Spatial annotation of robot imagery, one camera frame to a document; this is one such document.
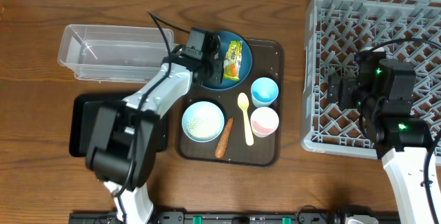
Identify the green yellow snack wrapper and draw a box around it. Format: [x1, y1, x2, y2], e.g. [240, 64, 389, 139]
[223, 41, 243, 81]

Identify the light blue plastic cup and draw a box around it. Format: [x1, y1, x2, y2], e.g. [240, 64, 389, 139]
[251, 77, 279, 108]

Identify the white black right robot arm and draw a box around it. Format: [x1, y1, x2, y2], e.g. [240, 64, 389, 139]
[327, 38, 440, 223]

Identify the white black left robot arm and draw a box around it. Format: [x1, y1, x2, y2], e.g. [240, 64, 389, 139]
[85, 28, 223, 223]

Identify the grey dishwasher rack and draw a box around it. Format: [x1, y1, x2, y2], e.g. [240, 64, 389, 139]
[300, 0, 440, 159]

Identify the dark blue plate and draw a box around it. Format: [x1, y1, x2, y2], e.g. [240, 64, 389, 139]
[203, 31, 253, 90]

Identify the yellow plastic spoon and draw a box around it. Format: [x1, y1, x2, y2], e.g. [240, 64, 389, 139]
[237, 92, 254, 146]

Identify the dark brown serving tray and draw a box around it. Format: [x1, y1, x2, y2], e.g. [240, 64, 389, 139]
[175, 39, 285, 167]

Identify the light blue rice bowl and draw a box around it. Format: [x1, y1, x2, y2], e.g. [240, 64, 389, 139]
[181, 101, 225, 143]

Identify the pink white plastic cup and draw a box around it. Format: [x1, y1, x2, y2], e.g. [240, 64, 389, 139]
[250, 107, 280, 138]

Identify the orange carrot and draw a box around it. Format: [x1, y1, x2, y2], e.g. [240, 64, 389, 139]
[215, 117, 234, 159]

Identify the clear plastic bin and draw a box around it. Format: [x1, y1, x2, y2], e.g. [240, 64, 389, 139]
[58, 24, 174, 83]

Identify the black plastic bin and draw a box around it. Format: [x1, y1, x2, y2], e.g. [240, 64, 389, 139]
[69, 92, 168, 157]

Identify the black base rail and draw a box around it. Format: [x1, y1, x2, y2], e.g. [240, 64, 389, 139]
[68, 205, 400, 224]

